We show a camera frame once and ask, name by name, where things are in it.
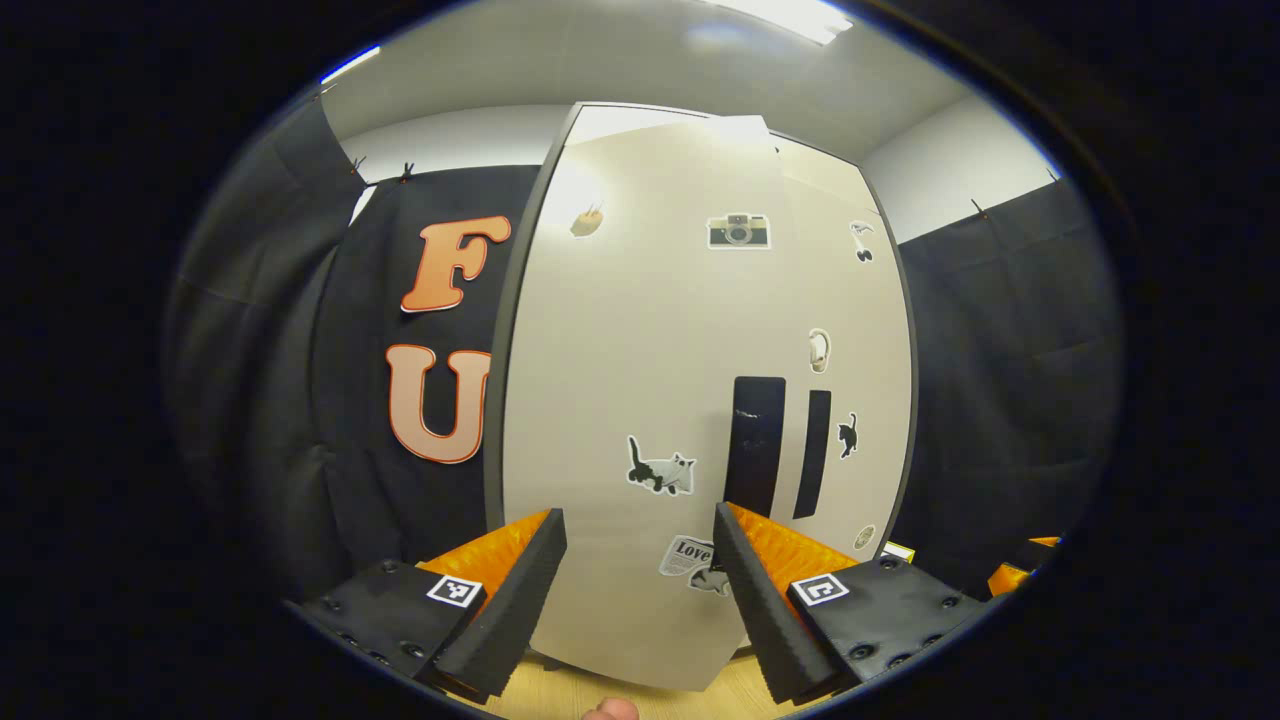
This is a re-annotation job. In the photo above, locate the black door handle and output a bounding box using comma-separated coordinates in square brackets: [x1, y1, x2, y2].
[724, 375, 787, 521]

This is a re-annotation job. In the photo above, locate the white cabinet door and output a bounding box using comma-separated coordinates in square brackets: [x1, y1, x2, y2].
[500, 113, 791, 694]
[765, 135, 915, 561]

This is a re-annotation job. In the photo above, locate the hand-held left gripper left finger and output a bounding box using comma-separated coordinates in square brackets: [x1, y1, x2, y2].
[285, 508, 568, 705]

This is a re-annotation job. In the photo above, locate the white shoe cabinet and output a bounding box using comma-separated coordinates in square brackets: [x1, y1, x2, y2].
[483, 100, 921, 561]

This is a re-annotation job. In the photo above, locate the small ceiling light panel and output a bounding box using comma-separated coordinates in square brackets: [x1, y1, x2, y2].
[318, 44, 383, 87]

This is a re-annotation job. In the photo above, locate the large ceiling light panel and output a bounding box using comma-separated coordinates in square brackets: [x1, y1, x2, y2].
[700, 0, 856, 47]

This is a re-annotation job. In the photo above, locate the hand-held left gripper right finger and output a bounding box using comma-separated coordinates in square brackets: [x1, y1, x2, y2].
[712, 502, 986, 707]

